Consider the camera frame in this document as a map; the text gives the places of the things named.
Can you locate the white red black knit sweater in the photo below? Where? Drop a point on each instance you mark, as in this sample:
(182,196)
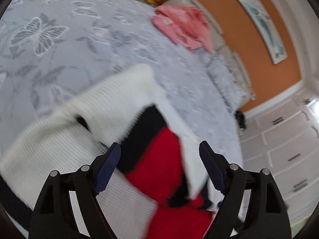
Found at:
(159,188)

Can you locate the right nightstand with items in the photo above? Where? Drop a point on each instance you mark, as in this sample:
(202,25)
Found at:
(240,117)

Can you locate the grey butterfly bed sheet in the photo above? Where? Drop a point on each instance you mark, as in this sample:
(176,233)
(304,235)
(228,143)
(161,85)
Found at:
(52,50)

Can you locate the grey patterned pillow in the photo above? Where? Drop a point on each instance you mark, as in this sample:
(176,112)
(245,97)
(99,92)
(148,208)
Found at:
(227,72)

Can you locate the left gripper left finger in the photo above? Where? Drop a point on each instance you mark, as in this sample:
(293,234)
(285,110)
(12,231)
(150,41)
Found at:
(53,216)

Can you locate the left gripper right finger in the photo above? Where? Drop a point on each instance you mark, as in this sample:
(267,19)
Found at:
(252,206)

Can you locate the framed wall painting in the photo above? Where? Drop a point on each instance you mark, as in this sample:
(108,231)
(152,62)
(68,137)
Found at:
(267,29)

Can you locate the beige leather headboard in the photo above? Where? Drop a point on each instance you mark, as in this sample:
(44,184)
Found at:
(219,37)

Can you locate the pink clothes pile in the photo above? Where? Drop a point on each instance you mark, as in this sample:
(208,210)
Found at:
(185,26)

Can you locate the white wardrobe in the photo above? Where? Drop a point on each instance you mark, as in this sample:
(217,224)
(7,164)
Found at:
(284,139)

